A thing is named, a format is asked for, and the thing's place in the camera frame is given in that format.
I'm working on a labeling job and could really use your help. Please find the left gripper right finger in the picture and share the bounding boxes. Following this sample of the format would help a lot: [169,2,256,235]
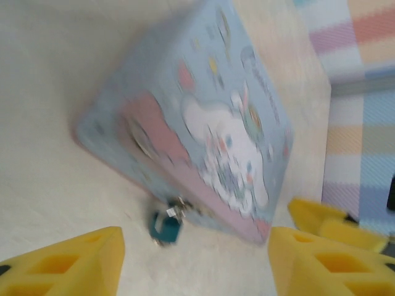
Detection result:
[268,226,395,296]

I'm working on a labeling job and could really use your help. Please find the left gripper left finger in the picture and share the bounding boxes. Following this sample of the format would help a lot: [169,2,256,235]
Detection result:
[0,226,125,296]

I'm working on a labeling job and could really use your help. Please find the small teal padlock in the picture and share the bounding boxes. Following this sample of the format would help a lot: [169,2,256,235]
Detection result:
[149,197,189,247]

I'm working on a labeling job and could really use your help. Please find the light blue zip pouch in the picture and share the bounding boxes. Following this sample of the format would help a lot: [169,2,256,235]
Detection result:
[72,0,296,247]

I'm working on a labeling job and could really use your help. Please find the aluminium corner post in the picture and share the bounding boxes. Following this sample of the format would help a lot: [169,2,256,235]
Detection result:
[330,72,395,97]

